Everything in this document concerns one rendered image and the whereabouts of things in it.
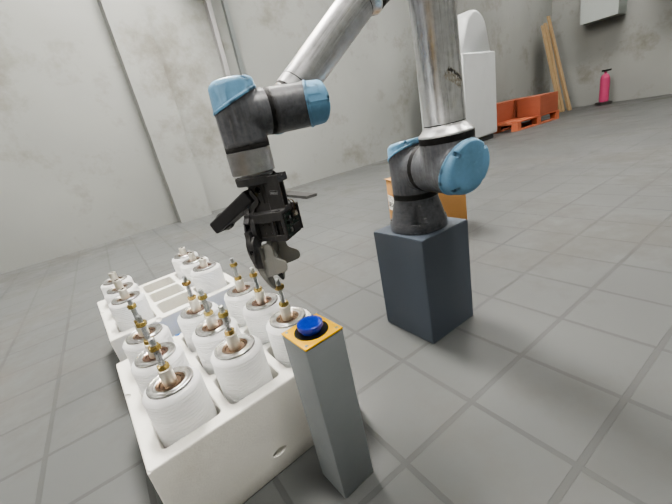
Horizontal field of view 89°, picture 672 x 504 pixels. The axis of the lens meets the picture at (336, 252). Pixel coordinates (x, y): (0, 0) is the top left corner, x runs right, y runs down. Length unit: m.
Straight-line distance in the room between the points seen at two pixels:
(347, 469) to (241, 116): 0.60
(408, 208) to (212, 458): 0.67
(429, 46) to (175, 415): 0.78
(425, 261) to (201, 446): 0.60
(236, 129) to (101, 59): 3.28
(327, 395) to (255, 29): 4.01
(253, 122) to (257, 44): 3.67
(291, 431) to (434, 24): 0.81
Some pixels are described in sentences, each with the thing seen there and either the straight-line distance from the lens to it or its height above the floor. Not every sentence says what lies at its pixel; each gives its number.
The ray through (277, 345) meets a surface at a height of 0.22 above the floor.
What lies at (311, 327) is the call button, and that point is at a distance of 0.52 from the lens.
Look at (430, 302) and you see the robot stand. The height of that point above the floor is 0.13.
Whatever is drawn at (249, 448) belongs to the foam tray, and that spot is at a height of 0.10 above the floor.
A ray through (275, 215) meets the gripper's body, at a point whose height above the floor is 0.48.
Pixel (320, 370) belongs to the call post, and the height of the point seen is 0.27.
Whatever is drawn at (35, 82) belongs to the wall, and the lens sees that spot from 3.79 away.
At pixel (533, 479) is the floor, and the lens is 0.75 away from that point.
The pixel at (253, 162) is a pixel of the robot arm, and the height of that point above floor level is 0.57.
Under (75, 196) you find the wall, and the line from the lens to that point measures 3.72.
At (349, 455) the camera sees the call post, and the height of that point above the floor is 0.08.
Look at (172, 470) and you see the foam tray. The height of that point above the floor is 0.16.
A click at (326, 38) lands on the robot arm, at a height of 0.76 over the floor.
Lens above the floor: 0.60
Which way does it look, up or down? 20 degrees down
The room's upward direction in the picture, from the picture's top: 12 degrees counter-clockwise
